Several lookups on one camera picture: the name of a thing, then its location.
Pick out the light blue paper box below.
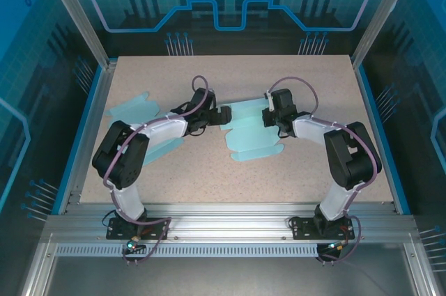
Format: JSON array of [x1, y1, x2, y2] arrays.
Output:
[[105, 91, 185, 166], [219, 98, 285, 163]]

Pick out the blue table edge strip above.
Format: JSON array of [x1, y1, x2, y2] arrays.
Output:
[[355, 65, 411, 215]]

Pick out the aluminium mounting beam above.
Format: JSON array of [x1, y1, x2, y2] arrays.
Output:
[[41, 203, 419, 245]]

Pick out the aluminium side rail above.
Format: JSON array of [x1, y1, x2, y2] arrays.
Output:
[[64, 61, 118, 215]]

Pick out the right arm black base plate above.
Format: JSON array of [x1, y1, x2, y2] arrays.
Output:
[[291, 217, 355, 240]]

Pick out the slotted metal cable duct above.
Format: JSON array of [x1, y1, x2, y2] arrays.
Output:
[[54, 244, 323, 258]]

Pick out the aluminium frame post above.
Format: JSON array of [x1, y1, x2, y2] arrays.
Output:
[[350, 0, 419, 69], [38, 0, 118, 70]]

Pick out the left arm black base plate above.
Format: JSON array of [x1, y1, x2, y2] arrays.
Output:
[[106, 217, 171, 240]]

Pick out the metal bottom frame tray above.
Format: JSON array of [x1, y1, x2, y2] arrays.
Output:
[[20, 233, 431, 296]]

